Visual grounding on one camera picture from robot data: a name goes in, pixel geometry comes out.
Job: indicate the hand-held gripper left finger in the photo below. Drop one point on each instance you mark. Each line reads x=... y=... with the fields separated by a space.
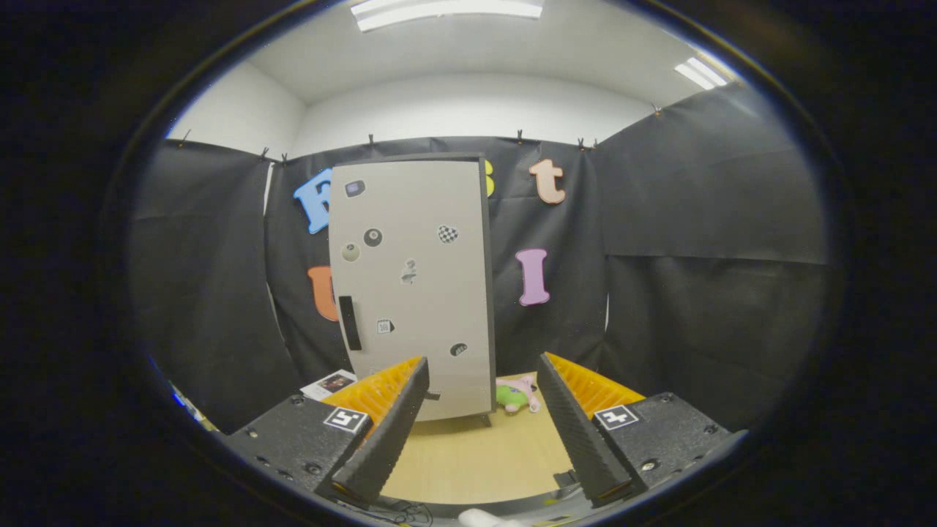
x=384 y=446

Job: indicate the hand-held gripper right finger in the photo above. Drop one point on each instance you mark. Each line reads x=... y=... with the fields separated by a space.
x=578 y=439

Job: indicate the beige shoe cabinet door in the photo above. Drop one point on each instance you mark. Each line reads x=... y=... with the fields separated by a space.
x=417 y=322

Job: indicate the grey shoe cabinet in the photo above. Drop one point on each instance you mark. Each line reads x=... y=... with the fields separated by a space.
x=491 y=293

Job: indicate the pink green plush toy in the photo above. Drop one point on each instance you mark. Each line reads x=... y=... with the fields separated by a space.
x=512 y=395

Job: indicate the pile of mixed clutter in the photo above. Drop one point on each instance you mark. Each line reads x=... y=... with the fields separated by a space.
x=192 y=411

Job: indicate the black backdrop cloth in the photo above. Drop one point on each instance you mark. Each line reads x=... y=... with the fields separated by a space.
x=695 y=219

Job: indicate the small ceiling light panel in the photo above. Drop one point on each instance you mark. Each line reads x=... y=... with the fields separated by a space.
x=700 y=73

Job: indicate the long ceiling light panel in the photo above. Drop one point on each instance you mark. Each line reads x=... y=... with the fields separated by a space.
x=446 y=11

